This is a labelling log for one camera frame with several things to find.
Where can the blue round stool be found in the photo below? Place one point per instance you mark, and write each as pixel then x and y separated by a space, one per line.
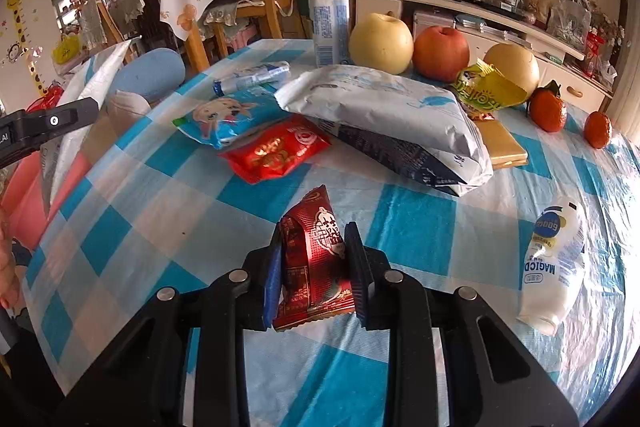
pixel 153 75

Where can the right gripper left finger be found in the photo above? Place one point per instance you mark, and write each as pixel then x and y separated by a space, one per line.
pixel 139 378

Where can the left yellow pear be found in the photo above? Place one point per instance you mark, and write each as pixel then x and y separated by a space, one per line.
pixel 381 42

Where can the dark red snack packet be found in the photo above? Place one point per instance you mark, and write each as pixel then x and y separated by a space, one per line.
pixel 315 279

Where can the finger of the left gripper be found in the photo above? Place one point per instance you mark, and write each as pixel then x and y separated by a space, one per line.
pixel 23 133

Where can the tangerine with leaf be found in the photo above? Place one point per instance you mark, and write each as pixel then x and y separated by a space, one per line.
pixel 546 108

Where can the right yellow pear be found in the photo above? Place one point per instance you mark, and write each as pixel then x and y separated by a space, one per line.
pixel 516 63

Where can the clear plastic bag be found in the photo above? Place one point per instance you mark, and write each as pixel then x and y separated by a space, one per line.
pixel 570 21

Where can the bright red snack packet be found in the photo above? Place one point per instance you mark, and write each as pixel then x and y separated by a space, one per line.
pixel 277 151

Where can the white Magicday milk pouch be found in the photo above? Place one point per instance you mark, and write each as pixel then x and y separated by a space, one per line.
pixel 554 266

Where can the red gift boxes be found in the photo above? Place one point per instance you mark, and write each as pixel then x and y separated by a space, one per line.
pixel 51 96

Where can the yellow bag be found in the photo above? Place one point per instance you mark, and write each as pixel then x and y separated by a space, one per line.
pixel 67 49

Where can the yellow pear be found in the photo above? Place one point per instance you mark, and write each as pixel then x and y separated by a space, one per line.
pixel 516 63
pixel 381 42

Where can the golden box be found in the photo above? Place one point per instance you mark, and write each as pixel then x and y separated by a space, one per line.
pixel 503 149

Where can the dark wooden chair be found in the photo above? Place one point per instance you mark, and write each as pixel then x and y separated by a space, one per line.
pixel 155 33

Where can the person's left hand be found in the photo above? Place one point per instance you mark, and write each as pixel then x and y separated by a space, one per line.
pixel 9 284

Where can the far wooden chair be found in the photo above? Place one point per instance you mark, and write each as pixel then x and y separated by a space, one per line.
pixel 112 34

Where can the grey cushion seat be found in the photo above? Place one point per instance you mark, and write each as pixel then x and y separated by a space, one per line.
pixel 124 109

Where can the small blue white tube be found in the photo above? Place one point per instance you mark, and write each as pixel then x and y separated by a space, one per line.
pixel 252 77

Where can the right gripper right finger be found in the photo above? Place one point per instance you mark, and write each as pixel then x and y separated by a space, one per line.
pixel 491 378

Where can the pink storage box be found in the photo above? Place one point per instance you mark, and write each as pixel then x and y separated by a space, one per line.
pixel 423 19

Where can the yellow green snack wrapper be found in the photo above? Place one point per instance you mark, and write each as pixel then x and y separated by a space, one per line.
pixel 481 90

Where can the blue cartoon dog packet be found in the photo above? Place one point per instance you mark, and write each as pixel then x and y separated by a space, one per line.
pixel 221 121

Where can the cream TV cabinet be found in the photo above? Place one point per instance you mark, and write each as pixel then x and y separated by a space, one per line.
pixel 483 29

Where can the red apple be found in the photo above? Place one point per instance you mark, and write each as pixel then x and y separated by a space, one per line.
pixel 440 53

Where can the plain tangerine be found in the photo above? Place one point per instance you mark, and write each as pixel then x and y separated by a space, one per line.
pixel 598 130

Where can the pink plastic trash bucket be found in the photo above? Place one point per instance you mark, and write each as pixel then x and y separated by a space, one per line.
pixel 23 200

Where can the large white blue bag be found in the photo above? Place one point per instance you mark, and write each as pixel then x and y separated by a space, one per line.
pixel 416 130

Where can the white upright milk bottle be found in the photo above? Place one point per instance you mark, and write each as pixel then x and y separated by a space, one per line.
pixel 330 31

